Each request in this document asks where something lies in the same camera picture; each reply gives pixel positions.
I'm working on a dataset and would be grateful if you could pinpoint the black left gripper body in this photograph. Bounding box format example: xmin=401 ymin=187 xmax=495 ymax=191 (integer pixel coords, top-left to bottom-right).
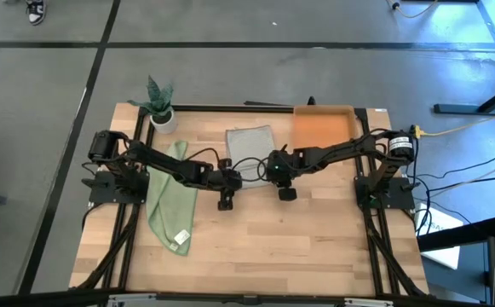
xmin=210 ymin=165 xmax=244 ymax=193

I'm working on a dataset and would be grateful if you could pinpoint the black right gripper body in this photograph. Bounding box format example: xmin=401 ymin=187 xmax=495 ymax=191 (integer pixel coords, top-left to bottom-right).
xmin=266 ymin=148 xmax=303 ymax=188

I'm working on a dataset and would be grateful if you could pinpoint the grey waffle microfiber towel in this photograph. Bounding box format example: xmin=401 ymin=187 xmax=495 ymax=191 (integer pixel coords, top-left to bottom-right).
xmin=225 ymin=125 xmax=277 ymax=188

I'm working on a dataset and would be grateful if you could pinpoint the green microfiber towel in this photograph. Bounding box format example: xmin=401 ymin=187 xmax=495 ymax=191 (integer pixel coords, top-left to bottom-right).
xmin=145 ymin=139 xmax=199 ymax=257

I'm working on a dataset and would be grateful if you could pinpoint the snake plant in white pot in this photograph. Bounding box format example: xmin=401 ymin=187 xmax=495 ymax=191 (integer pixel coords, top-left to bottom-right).
xmin=127 ymin=75 xmax=178 ymax=135

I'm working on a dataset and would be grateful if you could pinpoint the white box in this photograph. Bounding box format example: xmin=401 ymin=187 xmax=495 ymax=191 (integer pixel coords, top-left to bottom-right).
xmin=414 ymin=202 xmax=465 ymax=270

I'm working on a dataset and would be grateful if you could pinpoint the black desk edge bar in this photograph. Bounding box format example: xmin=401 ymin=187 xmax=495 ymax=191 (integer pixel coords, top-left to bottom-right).
xmin=417 ymin=215 xmax=495 ymax=252

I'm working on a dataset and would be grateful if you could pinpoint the person's shoe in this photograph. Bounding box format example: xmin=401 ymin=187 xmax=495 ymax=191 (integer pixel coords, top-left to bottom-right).
xmin=25 ymin=0 xmax=46 ymax=26

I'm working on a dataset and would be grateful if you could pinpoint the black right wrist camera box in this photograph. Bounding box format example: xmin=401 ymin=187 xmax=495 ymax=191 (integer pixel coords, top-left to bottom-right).
xmin=278 ymin=186 xmax=298 ymax=202

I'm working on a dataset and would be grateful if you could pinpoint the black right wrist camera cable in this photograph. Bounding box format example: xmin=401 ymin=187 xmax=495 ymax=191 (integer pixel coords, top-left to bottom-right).
xmin=232 ymin=156 xmax=273 ymax=183

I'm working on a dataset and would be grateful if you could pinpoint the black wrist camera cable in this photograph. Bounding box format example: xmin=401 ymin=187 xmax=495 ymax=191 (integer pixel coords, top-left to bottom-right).
xmin=232 ymin=156 xmax=273 ymax=183
xmin=187 ymin=147 xmax=231 ymax=171

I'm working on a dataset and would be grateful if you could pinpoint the black left wrist camera cable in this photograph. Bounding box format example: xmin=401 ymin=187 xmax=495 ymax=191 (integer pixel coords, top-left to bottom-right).
xmin=187 ymin=147 xmax=231 ymax=171

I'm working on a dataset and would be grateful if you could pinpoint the black aluminium table frame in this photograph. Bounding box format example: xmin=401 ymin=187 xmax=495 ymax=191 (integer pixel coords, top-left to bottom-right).
xmin=70 ymin=104 xmax=431 ymax=299

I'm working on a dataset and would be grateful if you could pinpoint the silver camera bracket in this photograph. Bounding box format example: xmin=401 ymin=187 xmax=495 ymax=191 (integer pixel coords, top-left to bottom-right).
xmin=106 ymin=292 xmax=395 ymax=307

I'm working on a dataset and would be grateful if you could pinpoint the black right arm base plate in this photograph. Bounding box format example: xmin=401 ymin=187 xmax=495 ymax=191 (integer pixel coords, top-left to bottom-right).
xmin=354 ymin=175 xmax=417 ymax=211

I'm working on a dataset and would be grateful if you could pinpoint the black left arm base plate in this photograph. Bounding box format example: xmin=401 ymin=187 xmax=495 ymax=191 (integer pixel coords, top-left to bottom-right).
xmin=80 ymin=168 xmax=150 ymax=205

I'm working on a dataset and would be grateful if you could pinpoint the yellow extension cable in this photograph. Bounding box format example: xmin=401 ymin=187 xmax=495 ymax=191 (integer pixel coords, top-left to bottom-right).
xmin=412 ymin=106 xmax=495 ymax=140

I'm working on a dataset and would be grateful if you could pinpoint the black desk frame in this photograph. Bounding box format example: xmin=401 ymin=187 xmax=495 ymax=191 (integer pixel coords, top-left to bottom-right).
xmin=433 ymin=0 xmax=495 ymax=115

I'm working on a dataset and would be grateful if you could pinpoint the white floor cable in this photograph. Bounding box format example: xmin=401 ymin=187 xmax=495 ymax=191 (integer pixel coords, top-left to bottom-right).
xmin=425 ymin=153 xmax=495 ymax=201

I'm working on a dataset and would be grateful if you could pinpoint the yellow cable with black plug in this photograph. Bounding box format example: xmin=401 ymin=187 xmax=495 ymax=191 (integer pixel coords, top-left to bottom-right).
xmin=385 ymin=0 xmax=440 ymax=20

